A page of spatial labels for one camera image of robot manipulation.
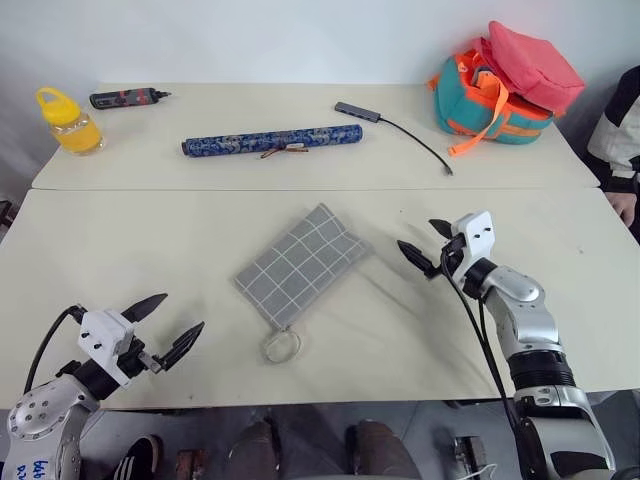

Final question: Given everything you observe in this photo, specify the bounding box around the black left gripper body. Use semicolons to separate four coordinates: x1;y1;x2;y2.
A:
116;335;167;379

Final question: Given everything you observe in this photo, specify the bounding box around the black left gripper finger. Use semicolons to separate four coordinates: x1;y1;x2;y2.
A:
158;321;206;373
122;293;169;326

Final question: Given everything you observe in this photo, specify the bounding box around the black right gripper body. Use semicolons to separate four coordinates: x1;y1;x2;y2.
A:
437;235;470;282

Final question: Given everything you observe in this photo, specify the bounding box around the grey checked cloth pouch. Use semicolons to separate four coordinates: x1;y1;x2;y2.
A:
230;202;374;364

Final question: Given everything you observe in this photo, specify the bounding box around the person's bare hand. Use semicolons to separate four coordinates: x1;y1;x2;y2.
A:
606;191;640;227

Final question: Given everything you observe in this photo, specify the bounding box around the black shoe with white stripes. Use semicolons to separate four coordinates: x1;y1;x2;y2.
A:
111;433;166;480

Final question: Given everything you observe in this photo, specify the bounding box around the brown block under table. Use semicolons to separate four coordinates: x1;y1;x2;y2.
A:
174;448;212;480

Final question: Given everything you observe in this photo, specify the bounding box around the teal orange pink backpack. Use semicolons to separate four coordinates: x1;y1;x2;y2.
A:
426;20;587;159

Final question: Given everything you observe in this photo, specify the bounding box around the dark rounded brown shape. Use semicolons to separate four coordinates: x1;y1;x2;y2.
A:
227;418;282;480
344;418;422;480

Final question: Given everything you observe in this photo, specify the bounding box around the blue patterned rolled pouch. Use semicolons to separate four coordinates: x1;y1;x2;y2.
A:
180;124;364;162

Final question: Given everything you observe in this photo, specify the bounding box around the yellow-lidded jar of orange liquid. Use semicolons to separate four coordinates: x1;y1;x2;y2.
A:
34;87;108;157

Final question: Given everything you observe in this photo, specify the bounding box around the person in black white jacket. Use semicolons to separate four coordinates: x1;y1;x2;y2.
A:
586;64;640;196

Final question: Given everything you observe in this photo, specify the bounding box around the dark metal device under table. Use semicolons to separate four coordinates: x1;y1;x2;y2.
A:
451;435;487;480

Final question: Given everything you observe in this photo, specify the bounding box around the black red electric screwdriver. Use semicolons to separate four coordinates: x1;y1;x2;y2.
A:
89;87;174;111

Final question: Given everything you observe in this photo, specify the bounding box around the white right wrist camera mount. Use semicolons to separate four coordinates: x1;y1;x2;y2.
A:
448;210;497;282

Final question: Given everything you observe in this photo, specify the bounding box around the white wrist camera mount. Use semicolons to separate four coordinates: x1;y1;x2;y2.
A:
448;210;497;282
77;309;136;389

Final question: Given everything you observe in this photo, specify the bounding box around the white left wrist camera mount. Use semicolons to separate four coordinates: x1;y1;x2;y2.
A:
77;309;136;389

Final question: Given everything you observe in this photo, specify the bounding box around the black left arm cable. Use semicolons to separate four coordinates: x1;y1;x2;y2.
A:
23;304;89;396

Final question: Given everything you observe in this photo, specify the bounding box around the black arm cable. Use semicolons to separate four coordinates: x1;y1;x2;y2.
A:
439;247;532;480
23;304;89;396

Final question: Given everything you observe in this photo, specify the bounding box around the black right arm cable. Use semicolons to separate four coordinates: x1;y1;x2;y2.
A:
439;247;532;480

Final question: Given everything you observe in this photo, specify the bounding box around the grey USB hub with cable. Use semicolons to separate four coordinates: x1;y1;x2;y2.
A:
334;101;456;178

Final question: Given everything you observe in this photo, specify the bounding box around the thin white cable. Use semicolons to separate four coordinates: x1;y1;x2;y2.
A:
462;462;500;480

